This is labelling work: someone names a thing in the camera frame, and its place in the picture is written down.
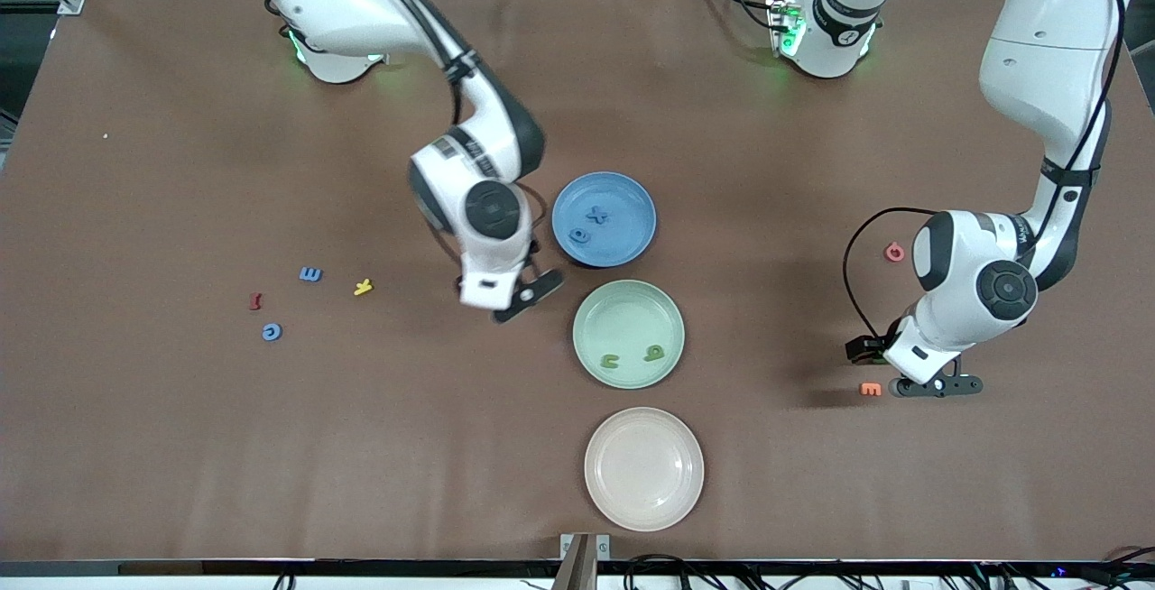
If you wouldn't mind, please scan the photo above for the green plate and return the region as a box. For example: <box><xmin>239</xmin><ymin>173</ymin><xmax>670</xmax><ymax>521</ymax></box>
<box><xmin>572</xmin><ymin>280</ymin><xmax>686</xmax><ymax>390</ymax></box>

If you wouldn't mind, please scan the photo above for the blue plate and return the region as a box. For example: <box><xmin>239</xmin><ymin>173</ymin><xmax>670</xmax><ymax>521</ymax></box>
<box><xmin>551</xmin><ymin>171</ymin><xmax>658</xmax><ymax>269</ymax></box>

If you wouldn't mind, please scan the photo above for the beige plate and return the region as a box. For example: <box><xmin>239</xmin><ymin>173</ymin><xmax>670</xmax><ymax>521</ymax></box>
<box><xmin>584</xmin><ymin>407</ymin><xmax>706</xmax><ymax>533</ymax></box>

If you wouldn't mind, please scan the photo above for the brown table cover sheet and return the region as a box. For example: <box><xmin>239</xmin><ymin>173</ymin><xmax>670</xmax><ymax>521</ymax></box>
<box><xmin>0</xmin><ymin>0</ymin><xmax>1155</xmax><ymax>564</ymax></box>

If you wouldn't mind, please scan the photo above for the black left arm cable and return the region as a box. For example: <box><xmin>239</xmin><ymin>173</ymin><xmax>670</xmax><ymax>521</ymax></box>
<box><xmin>843</xmin><ymin>0</ymin><xmax>1129</xmax><ymax>340</ymax></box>

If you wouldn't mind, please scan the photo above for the grey metal mount bracket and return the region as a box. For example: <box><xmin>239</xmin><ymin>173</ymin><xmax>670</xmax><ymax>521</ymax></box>
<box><xmin>552</xmin><ymin>532</ymin><xmax>612</xmax><ymax>590</ymax></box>

